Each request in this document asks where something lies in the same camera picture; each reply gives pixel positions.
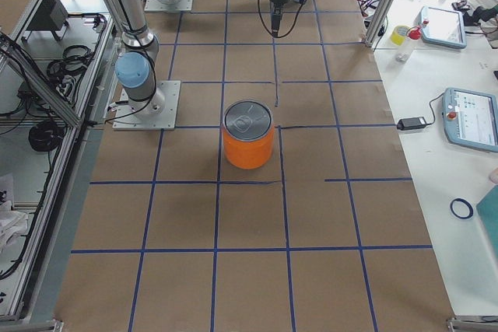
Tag yellow tape roll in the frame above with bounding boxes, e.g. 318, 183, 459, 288
390, 25, 409, 46

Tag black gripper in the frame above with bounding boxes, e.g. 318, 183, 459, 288
270, 0, 284, 38

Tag blue tape ring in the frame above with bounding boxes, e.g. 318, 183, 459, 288
450, 198, 475, 220

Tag teach pendant far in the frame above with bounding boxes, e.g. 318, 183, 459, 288
419, 6, 467, 49

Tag teach pendant near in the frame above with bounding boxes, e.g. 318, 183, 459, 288
442, 88, 497, 152

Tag teal board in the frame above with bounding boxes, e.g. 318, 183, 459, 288
477, 185, 498, 253

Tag aluminium frame rail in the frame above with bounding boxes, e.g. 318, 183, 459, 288
1, 0, 116, 322

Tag coiled black cables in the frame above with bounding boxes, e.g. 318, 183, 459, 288
29, 46, 94, 154

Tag teach pendant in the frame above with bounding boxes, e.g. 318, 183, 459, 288
419, 6, 467, 49
442, 88, 497, 152

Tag black power supply brick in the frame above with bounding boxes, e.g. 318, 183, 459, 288
396, 117, 428, 131

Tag orange can with silver lid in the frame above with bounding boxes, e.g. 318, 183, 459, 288
222, 100, 275, 169

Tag small clear bottle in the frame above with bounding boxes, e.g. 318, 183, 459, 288
395, 52, 410, 63

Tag grey control box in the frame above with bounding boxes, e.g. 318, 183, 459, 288
26, 0, 68, 41

